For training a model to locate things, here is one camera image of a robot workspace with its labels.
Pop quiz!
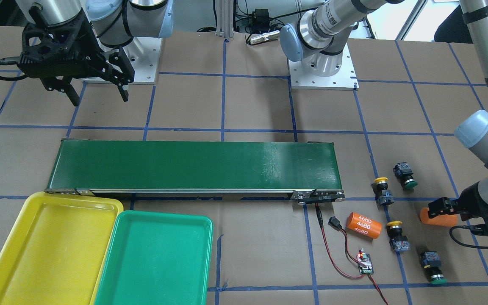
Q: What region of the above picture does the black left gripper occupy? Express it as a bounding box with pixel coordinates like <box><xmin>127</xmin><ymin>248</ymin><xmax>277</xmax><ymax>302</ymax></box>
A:
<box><xmin>428</xmin><ymin>185</ymin><xmax>488</xmax><ymax>237</ymax></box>

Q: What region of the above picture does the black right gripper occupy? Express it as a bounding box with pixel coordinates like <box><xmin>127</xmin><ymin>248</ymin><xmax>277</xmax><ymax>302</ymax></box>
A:
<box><xmin>17</xmin><ymin>8</ymin><xmax>134</xmax><ymax>107</ymax></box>

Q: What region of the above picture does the plain orange cylinder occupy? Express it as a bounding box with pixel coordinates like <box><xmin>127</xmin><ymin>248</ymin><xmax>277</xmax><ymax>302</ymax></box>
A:
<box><xmin>419</xmin><ymin>207</ymin><xmax>458</xmax><ymax>227</ymax></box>

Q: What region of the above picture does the yellow push button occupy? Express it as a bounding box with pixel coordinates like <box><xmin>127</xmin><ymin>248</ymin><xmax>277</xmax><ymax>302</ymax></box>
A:
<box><xmin>386</xmin><ymin>221</ymin><xmax>410</xmax><ymax>252</ymax></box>
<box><xmin>373</xmin><ymin>177</ymin><xmax>395</xmax><ymax>206</ymax></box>

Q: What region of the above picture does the orange 4680 cylinder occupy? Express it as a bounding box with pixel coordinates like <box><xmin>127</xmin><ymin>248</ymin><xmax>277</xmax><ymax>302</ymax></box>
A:
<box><xmin>346</xmin><ymin>212</ymin><xmax>382</xmax><ymax>239</ymax></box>

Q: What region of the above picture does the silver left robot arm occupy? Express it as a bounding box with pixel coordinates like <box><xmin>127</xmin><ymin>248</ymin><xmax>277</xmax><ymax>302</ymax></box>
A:
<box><xmin>280</xmin><ymin>0</ymin><xmax>488</xmax><ymax>237</ymax></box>

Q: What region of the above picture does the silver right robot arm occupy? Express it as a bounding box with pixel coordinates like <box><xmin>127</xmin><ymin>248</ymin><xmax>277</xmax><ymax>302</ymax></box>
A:
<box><xmin>16</xmin><ymin>0</ymin><xmax>174</xmax><ymax>106</ymax></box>

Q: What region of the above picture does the green push button upper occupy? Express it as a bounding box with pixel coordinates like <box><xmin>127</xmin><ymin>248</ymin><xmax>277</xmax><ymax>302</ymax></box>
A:
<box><xmin>393</xmin><ymin>162</ymin><xmax>418</xmax><ymax>190</ymax></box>

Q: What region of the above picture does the green push button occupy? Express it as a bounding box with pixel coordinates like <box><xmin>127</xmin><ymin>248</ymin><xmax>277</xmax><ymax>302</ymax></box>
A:
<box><xmin>419</xmin><ymin>251</ymin><xmax>447</xmax><ymax>285</ymax></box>
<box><xmin>393</xmin><ymin>162</ymin><xmax>418</xmax><ymax>190</ymax></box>

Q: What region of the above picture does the green push button lower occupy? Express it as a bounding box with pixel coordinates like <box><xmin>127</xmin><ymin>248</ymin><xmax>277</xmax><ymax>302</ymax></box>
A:
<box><xmin>419</xmin><ymin>251</ymin><xmax>447</xmax><ymax>285</ymax></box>

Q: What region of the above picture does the green conveyor belt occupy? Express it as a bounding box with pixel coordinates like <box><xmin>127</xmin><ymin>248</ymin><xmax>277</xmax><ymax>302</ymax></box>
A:
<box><xmin>46</xmin><ymin>139</ymin><xmax>345</xmax><ymax>205</ymax></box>

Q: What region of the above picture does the yellow plastic tray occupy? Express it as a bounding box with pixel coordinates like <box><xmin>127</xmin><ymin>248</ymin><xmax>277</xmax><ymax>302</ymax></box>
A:
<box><xmin>0</xmin><ymin>192</ymin><xmax>124</xmax><ymax>305</ymax></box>

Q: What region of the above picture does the green plastic tray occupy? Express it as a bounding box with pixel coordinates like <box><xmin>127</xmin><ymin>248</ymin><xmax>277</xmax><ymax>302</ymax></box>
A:
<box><xmin>95</xmin><ymin>211</ymin><xmax>214</xmax><ymax>305</ymax></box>

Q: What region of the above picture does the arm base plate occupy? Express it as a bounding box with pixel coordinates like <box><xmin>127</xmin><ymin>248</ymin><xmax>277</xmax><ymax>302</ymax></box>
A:
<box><xmin>287</xmin><ymin>44</ymin><xmax>360</xmax><ymax>90</ymax></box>
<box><xmin>81</xmin><ymin>36</ymin><xmax>162</xmax><ymax>85</ymax></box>

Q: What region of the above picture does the red black power cable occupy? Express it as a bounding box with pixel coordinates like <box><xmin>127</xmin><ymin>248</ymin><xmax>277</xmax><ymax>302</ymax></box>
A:
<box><xmin>314</xmin><ymin>203</ymin><xmax>389</xmax><ymax>305</ymax></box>

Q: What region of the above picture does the aluminium frame post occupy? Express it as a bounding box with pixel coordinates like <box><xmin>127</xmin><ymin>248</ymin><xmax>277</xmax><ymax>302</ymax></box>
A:
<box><xmin>214</xmin><ymin>0</ymin><xmax>236</xmax><ymax>41</ymax></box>

